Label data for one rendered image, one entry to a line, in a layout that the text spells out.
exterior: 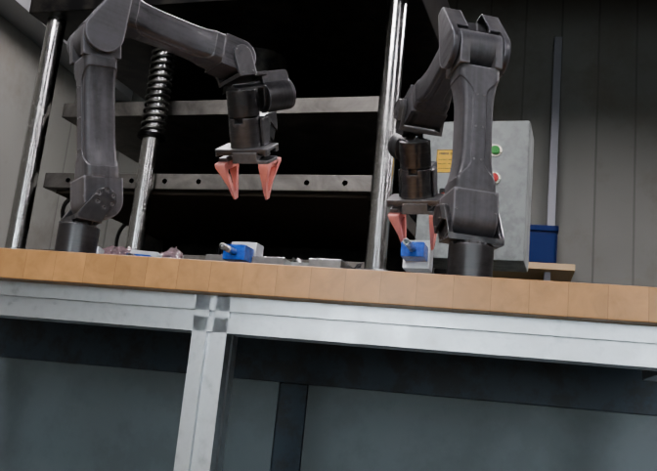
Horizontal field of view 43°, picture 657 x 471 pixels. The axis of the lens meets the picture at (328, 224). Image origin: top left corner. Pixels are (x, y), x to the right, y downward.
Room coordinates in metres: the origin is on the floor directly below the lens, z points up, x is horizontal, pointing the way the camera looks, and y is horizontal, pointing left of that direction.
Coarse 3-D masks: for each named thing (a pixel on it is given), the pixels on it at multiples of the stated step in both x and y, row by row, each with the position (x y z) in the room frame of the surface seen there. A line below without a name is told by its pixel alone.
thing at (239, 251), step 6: (222, 246) 1.39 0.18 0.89; (228, 246) 1.41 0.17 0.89; (234, 246) 1.45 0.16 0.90; (240, 246) 1.44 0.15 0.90; (246, 246) 1.44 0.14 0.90; (252, 246) 1.48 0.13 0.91; (258, 246) 1.48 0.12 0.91; (228, 252) 1.43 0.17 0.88; (234, 252) 1.44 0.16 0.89; (240, 252) 1.44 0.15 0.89; (246, 252) 1.45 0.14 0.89; (252, 252) 1.47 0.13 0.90; (258, 252) 1.49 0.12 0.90; (222, 258) 1.45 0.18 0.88; (228, 258) 1.45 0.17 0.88; (234, 258) 1.44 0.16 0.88; (240, 258) 1.44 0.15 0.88; (246, 258) 1.45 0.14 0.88
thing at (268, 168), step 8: (240, 152) 1.42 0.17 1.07; (248, 152) 1.42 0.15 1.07; (256, 152) 1.41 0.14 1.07; (240, 160) 1.43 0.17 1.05; (248, 160) 1.42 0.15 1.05; (256, 160) 1.42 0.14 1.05; (264, 160) 1.42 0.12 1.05; (272, 160) 1.43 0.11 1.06; (280, 160) 1.47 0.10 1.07; (264, 168) 1.42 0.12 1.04; (272, 168) 1.47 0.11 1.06; (264, 176) 1.44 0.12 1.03; (272, 176) 1.47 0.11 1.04; (264, 184) 1.45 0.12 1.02; (272, 184) 1.48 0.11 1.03; (264, 192) 1.46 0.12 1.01
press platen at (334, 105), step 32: (128, 128) 2.66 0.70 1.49; (192, 128) 2.60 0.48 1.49; (224, 128) 2.56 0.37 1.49; (288, 128) 2.50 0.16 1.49; (320, 128) 2.47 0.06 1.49; (352, 128) 2.44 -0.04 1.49; (160, 160) 3.02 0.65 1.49; (192, 160) 2.98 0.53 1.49; (288, 160) 2.85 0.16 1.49; (320, 160) 2.81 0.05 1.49; (352, 160) 2.77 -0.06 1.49
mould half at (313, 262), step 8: (208, 256) 1.50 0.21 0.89; (216, 256) 1.49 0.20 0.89; (256, 256) 1.47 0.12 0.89; (264, 256) 1.46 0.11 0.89; (280, 264) 1.45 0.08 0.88; (312, 264) 1.43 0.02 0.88; (320, 264) 1.43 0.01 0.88; (328, 264) 1.42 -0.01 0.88; (336, 264) 1.42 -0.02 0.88; (344, 264) 1.43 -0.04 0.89
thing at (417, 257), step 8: (408, 240) 1.42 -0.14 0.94; (416, 240) 1.50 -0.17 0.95; (424, 240) 1.50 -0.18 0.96; (408, 248) 1.44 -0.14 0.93; (416, 248) 1.46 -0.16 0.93; (424, 248) 1.46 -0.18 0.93; (408, 256) 1.47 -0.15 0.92; (416, 256) 1.46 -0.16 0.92; (424, 256) 1.47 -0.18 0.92; (432, 256) 1.52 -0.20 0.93; (408, 264) 1.50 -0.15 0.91; (416, 264) 1.50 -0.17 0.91; (424, 264) 1.49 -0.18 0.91; (432, 264) 1.52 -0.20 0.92; (408, 272) 1.54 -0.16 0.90; (416, 272) 1.53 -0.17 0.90; (424, 272) 1.52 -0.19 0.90
